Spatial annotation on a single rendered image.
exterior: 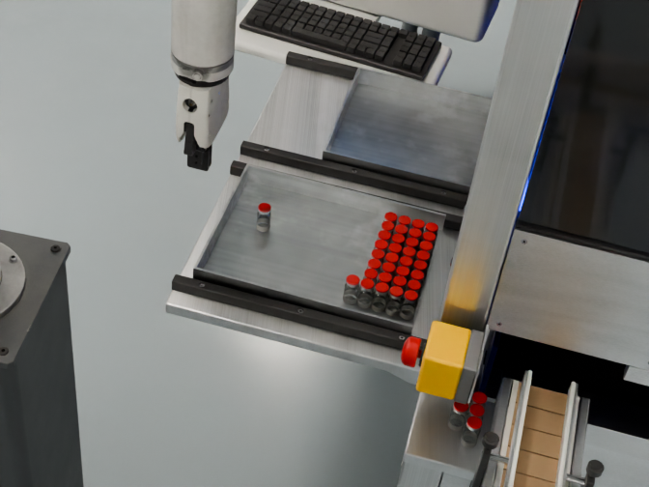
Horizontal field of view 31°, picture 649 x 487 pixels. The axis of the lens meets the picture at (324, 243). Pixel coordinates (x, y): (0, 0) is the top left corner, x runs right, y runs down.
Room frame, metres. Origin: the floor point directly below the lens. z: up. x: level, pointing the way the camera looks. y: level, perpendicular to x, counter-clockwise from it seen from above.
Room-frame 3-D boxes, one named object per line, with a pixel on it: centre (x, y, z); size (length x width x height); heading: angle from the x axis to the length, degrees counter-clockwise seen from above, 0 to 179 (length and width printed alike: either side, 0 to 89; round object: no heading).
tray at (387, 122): (1.64, -0.17, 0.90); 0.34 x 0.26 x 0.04; 81
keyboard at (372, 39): (2.04, 0.03, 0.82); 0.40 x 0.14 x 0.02; 76
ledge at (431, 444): (1.01, -0.23, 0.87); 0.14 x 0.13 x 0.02; 81
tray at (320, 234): (1.32, 0.00, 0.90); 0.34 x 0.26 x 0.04; 80
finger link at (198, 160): (1.27, 0.20, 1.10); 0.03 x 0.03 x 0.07; 81
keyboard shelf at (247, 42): (2.06, 0.02, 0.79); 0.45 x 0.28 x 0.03; 76
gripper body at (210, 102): (1.28, 0.20, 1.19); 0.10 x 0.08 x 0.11; 171
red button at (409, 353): (1.04, -0.14, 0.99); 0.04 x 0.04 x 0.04; 81
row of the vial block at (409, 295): (1.29, -0.15, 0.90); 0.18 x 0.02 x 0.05; 170
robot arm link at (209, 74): (1.28, 0.20, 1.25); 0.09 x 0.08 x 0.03; 171
